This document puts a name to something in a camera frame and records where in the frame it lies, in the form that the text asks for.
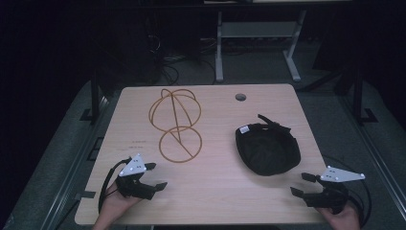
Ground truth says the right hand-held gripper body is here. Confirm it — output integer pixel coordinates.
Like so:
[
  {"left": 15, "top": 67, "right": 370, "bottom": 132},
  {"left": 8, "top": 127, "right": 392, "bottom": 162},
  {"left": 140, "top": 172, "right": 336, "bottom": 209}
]
[{"left": 303, "top": 165, "right": 366, "bottom": 216}]

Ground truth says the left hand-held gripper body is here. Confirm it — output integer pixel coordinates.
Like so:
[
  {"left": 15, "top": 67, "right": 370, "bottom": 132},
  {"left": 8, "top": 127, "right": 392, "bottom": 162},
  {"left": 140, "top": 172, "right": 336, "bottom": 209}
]
[{"left": 115, "top": 152, "right": 157, "bottom": 201}]

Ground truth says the orange wire hat stand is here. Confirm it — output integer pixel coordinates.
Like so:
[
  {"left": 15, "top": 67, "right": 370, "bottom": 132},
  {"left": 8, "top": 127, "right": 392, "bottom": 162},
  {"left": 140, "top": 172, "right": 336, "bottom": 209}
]
[{"left": 147, "top": 88, "right": 204, "bottom": 164}]

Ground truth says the black cap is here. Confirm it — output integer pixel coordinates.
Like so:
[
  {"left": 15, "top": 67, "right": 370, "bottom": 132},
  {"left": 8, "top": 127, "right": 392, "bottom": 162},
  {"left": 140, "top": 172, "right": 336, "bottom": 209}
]
[{"left": 235, "top": 113, "right": 303, "bottom": 177}]

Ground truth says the person's right hand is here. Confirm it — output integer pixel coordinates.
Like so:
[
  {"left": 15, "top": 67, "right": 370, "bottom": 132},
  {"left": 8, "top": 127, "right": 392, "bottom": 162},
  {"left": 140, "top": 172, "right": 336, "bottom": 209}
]
[{"left": 317, "top": 203, "right": 362, "bottom": 230}]

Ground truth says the person's left hand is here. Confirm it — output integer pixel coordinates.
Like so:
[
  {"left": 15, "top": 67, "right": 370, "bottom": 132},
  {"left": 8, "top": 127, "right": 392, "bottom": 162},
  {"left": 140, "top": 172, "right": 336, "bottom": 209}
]
[{"left": 92, "top": 183, "right": 142, "bottom": 230}]

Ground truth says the grey metal stand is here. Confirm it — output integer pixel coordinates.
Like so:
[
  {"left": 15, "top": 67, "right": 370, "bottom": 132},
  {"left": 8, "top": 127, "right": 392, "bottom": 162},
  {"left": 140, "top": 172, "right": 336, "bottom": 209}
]
[{"left": 214, "top": 9, "right": 308, "bottom": 83}]

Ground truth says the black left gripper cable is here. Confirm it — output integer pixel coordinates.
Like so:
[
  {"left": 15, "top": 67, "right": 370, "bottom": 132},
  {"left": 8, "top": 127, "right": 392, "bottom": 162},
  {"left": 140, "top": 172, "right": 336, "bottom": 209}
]
[{"left": 98, "top": 157, "right": 132, "bottom": 214}]

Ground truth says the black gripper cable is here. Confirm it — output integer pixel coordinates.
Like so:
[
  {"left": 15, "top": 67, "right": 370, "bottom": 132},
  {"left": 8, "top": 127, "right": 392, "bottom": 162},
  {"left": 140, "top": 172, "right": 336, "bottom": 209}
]
[
  {"left": 98, "top": 157, "right": 132, "bottom": 214},
  {"left": 321, "top": 154, "right": 373, "bottom": 228}
]

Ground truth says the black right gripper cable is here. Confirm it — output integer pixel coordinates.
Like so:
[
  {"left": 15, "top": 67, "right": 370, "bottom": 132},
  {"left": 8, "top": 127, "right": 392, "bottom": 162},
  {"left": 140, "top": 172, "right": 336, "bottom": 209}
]
[{"left": 321, "top": 154, "right": 373, "bottom": 228}]

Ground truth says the aluminium floor rail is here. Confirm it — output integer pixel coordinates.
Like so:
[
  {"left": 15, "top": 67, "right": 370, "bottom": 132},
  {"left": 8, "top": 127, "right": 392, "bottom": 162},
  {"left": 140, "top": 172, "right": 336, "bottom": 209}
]
[
  {"left": 339, "top": 95, "right": 406, "bottom": 221},
  {"left": 39, "top": 95, "right": 111, "bottom": 230}
]

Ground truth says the black frame post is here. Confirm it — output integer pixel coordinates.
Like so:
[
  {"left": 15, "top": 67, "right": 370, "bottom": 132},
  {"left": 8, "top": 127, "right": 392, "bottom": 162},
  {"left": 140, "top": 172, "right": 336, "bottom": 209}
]
[
  {"left": 90, "top": 66, "right": 101, "bottom": 125},
  {"left": 351, "top": 61, "right": 366, "bottom": 127}
]

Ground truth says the bundle of floor cables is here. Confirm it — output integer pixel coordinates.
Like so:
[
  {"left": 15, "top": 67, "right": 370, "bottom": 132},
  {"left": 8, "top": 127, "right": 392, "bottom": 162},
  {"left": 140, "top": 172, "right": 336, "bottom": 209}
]
[{"left": 145, "top": 33, "right": 218, "bottom": 86}]

